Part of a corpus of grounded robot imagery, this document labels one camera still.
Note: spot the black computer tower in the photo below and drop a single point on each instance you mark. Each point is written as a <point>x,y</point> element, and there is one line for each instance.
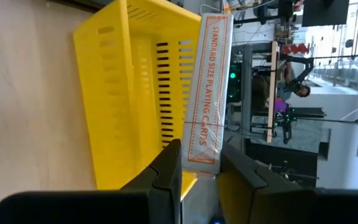
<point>236,90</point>

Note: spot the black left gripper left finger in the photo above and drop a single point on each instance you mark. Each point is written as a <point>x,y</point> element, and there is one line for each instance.
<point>160,186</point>

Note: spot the purple object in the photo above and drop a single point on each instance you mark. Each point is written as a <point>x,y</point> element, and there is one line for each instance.
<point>280,105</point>

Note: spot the distant wooden table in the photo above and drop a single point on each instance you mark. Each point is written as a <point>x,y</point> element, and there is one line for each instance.
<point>272,93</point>

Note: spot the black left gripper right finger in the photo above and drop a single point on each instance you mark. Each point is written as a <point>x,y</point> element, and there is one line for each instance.
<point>244,193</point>

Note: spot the person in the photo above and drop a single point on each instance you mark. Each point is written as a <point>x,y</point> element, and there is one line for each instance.
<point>303,91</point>

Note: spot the yellow plastic basket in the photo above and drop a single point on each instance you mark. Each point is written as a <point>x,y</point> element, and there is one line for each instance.
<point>113,93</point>

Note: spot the playing card deck box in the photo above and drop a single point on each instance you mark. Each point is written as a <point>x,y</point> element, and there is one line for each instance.
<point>208,93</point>

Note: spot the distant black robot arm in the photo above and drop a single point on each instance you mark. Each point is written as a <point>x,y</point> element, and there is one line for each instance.
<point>306,67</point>

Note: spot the black computer monitor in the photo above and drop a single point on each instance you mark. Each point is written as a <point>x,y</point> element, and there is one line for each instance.
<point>325,12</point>

